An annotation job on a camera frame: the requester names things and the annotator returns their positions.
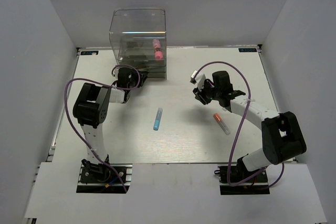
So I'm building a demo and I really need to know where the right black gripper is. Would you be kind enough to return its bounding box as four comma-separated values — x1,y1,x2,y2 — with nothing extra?
194,79,222,105

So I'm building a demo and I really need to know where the pink capped marker bottle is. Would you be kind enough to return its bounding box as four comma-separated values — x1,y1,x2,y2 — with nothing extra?
152,39,163,60

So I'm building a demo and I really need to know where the blue highlighter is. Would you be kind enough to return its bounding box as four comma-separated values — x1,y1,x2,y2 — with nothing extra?
153,108,163,131

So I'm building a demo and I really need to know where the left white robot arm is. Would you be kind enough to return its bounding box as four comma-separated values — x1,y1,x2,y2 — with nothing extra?
72,65,149,164

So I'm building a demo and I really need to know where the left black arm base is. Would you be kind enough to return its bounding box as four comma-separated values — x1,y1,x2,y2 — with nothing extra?
76,159,132,194

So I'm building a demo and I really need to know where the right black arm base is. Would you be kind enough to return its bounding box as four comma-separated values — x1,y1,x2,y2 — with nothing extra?
214,165,270,196

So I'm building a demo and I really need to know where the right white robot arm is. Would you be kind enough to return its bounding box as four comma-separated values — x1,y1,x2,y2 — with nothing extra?
191,71,307,182

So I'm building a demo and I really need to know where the orange highlighter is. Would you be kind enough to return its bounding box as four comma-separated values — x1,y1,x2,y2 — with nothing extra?
213,113,230,135

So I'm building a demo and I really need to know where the clear acrylic drawer organizer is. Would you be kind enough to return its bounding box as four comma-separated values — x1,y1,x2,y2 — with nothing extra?
109,7,167,79

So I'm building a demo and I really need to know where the left blue corner label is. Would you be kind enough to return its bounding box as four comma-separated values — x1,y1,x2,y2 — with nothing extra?
80,50,99,56

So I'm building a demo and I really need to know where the blue corner label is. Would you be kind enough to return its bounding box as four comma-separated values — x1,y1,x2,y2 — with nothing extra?
238,48,257,52
80,50,99,56

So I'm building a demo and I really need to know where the right blue corner label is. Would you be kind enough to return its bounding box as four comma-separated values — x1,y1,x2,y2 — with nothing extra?
238,48,257,52

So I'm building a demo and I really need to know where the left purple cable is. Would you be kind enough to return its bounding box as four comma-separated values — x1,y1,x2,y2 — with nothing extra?
64,65,141,193

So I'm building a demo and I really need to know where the purple cable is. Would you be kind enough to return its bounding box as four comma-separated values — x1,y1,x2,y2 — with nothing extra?
195,62,286,188
64,65,141,193

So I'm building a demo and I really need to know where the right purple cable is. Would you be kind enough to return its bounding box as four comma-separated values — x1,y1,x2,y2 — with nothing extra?
195,62,286,188

